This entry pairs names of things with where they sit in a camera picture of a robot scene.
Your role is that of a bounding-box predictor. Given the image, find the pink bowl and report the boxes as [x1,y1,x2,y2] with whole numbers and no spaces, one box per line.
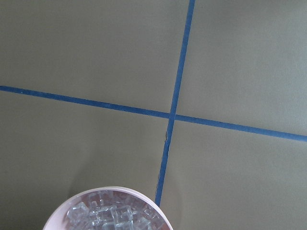
[43,186,173,230]

